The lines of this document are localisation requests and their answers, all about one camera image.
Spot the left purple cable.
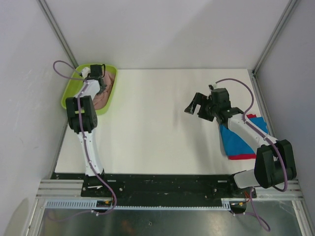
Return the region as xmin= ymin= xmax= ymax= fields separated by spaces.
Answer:
xmin=46 ymin=60 xmax=117 ymax=222

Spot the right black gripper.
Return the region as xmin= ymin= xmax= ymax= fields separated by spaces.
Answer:
xmin=185 ymin=92 xmax=219 ymax=121

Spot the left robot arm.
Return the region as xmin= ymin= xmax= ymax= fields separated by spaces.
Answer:
xmin=65 ymin=64 xmax=106 ymax=178

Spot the grey slotted cable duct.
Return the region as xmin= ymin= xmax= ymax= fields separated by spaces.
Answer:
xmin=45 ymin=199 xmax=231 ymax=211

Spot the pink t-shirt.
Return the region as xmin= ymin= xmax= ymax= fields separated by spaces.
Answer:
xmin=93 ymin=71 xmax=115 ymax=110

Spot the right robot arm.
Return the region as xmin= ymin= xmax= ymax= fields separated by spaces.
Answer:
xmin=184 ymin=88 xmax=296 ymax=197

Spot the red folded t-shirt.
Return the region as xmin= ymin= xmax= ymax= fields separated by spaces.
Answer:
xmin=220 ymin=126 xmax=256 ymax=160

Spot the blue folded t-shirt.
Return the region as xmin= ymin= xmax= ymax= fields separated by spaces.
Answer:
xmin=220 ymin=114 xmax=268 ymax=160

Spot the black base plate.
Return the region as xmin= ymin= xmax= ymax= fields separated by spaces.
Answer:
xmin=50 ymin=172 xmax=257 ymax=200

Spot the green plastic tub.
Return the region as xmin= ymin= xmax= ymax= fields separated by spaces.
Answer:
xmin=61 ymin=64 xmax=118 ymax=116

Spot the aluminium frame rail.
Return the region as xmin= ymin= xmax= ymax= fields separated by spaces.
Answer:
xmin=36 ymin=179 xmax=304 ymax=201

